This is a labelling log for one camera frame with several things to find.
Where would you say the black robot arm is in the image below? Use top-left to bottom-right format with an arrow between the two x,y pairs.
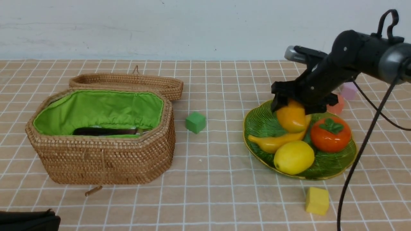
271,30 -> 411,115

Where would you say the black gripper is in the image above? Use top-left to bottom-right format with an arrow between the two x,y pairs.
271,57 -> 359,115

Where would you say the yellow toy lemon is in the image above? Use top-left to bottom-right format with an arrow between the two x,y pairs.
273,141 -> 315,175

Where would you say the green foam cube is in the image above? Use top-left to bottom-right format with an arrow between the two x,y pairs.
185,111 -> 206,134

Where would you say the black object at bottom left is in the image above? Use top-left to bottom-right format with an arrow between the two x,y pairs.
0,209 -> 61,231

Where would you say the orange foam cube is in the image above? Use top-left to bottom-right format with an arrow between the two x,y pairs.
327,94 -> 345,115

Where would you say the woven wicker basket lid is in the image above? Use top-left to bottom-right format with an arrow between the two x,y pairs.
69,65 -> 184,101

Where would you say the purple toy eggplant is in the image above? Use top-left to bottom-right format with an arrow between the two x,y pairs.
72,127 -> 138,136

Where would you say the yellow toy banana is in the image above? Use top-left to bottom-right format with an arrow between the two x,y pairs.
248,115 -> 312,154

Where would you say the orange yellow toy mango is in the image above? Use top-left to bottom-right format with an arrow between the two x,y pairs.
276,99 -> 307,133

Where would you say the orange toy persimmon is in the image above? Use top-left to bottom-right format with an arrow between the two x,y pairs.
310,116 -> 351,153

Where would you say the wrist camera with grey edge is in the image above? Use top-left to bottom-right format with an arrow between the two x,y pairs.
284,45 -> 328,64

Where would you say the pink foam cube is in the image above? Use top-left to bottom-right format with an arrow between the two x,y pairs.
340,82 -> 358,101

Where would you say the green glass leaf plate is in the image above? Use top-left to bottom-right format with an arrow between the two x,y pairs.
243,100 -> 358,180

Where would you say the yellow foam cube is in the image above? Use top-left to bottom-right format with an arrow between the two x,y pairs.
305,187 -> 330,216

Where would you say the black cable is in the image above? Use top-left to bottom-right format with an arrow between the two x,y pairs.
337,9 -> 411,231

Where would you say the woven wicker basket green lining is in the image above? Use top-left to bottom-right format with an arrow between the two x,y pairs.
25,87 -> 176,196

